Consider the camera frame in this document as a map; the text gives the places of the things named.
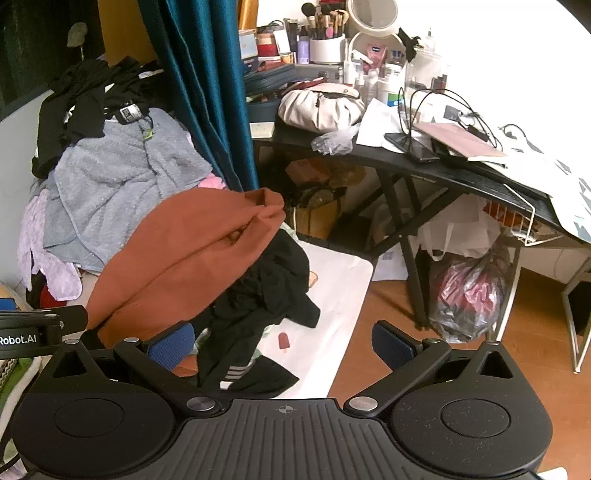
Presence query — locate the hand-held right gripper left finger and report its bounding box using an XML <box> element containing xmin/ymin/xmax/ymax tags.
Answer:
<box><xmin>44</xmin><ymin>322</ymin><xmax>221</xmax><ymax>415</ymax></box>

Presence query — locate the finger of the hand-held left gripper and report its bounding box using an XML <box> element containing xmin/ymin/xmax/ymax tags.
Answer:
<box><xmin>0</xmin><ymin>305</ymin><xmax>89</xmax><ymax>333</ymax></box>

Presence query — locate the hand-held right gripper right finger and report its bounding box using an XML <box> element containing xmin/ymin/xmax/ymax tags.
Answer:
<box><xmin>344</xmin><ymin>322</ymin><xmax>539</xmax><ymax>415</ymax></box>

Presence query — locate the red garment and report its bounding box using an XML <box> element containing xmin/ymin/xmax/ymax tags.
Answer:
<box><xmin>39</xmin><ymin>285</ymin><xmax>70</xmax><ymax>309</ymax></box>

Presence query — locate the lilac fleece garment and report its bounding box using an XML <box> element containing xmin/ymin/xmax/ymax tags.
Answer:
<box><xmin>17</xmin><ymin>187</ymin><xmax>84</xmax><ymax>302</ymax></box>

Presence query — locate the white popsicle-print floor mat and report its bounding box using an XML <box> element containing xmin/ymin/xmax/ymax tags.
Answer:
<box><xmin>256</xmin><ymin>233</ymin><xmax>376</xmax><ymax>400</ymax></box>

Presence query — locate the dark translucent plastic bag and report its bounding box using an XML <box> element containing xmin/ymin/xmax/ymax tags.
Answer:
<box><xmin>428</xmin><ymin>240</ymin><xmax>513</xmax><ymax>343</ymax></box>

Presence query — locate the rust orange garment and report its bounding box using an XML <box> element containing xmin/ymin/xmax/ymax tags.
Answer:
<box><xmin>85</xmin><ymin>188</ymin><xmax>286</xmax><ymax>376</ymax></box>

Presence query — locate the white plastic bag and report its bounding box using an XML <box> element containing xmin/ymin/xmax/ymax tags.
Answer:
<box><xmin>416</xmin><ymin>210</ymin><xmax>502</xmax><ymax>263</ymax></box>

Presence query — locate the grey-blue fleece robe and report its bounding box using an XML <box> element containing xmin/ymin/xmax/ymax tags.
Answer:
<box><xmin>44</xmin><ymin>108</ymin><xmax>214</xmax><ymax>274</ymax></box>

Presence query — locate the black desk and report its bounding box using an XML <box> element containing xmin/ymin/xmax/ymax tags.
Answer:
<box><xmin>252</xmin><ymin>122</ymin><xmax>571</xmax><ymax>329</ymax></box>

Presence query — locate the black smartphone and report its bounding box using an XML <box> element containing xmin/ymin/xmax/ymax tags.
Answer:
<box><xmin>384</xmin><ymin>132</ymin><xmax>441</xmax><ymax>164</ymax></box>

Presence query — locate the clear plastic glove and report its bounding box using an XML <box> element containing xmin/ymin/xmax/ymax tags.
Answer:
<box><xmin>311</xmin><ymin>124</ymin><xmax>362</xmax><ymax>156</ymax></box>

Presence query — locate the pink notebook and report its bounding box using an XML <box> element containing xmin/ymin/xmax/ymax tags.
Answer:
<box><xmin>412</xmin><ymin>121</ymin><xmax>509</xmax><ymax>162</ymax></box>

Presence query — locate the black white-trimmed garment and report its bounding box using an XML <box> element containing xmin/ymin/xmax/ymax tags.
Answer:
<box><xmin>31</xmin><ymin>58</ymin><xmax>163</xmax><ymax>180</ymax></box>

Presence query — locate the geometric patterned bed sheet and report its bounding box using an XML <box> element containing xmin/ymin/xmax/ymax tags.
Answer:
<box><xmin>499</xmin><ymin>124</ymin><xmax>591</xmax><ymax>243</ymax></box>

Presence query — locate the white paper sheet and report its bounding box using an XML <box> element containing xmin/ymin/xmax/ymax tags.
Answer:
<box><xmin>355</xmin><ymin>98</ymin><xmax>409</xmax><ymax>149</ymax></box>

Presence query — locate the beige bag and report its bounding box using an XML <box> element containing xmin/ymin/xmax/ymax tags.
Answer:
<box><xmin>277</xmin><ymin>82</ymin><xmax>369</xmax><ymax>131</ymax></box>

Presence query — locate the cluster of cosmetic bottles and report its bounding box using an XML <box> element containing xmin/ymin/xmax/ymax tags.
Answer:
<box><xmin>339</xmin><ymin>41</ymin><xmax>411</xmax><ymax>108</ymax></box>

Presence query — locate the teal curtain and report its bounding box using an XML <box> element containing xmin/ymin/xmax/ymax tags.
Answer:
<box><xmin>137</xmin><ymin>0</ymin><xmax>260</xmax><ymax>195</ymax></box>

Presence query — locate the clear acrylic organiser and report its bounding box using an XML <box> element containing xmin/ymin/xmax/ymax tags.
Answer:
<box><xmin>404</xmin><ymin>28</ymin><xmax>451</xmax><ymax>93</ymax></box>

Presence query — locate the white brush holder cup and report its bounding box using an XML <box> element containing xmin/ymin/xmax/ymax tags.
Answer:
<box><xmin>308</xmin><ymin>36</ymin><xmax>346</xmax><ymax>65</ymax></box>

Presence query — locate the blue white box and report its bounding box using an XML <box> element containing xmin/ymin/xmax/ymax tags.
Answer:
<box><xmin>238</xmin><ymin>28</ymin><xmax>259</xmax><ymax>75</ymax></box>

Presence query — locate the bunch of makeup brushes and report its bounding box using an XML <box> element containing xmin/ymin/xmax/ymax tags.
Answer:
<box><xmin>301</xmin><ymin>2</ymin><xmax>349</xmax><ymax>40</ymax></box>

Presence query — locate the round white mirror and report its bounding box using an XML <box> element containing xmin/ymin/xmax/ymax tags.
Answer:
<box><xmin>346</xmin><ymin>0</ymin><xmax>399</xmax><ymax>37</ymax></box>

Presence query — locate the pale metal frame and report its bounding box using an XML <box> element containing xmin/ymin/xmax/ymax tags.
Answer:
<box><xmin>561</xmin><ymin>272</ymin><xmax>591</xmax><ymax>374</ymax></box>

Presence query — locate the white wire basket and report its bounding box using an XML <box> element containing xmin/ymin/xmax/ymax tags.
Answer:
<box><xmin>501</xmin><ymin>184</ymin><xmax>565</xmax><ymax>246</ymax></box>

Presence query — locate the black charging cable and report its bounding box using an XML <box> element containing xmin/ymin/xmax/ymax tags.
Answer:
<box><xmin>403</xmin><ymin>88</ymin><xmax>499</xmax><ymax>153</ymax></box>

